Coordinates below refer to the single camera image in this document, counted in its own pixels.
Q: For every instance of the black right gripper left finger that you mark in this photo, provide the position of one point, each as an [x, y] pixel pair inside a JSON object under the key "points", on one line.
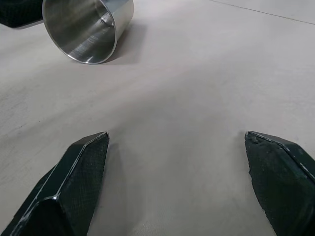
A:
{"points": [[73, 186]]}

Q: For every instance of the stainless steel cup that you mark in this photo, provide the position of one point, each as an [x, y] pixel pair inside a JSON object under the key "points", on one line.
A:
{"points": [[83, 32]]}

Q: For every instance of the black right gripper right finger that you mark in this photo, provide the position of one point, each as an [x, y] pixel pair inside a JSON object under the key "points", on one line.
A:
{"points": [[283, 182]]}

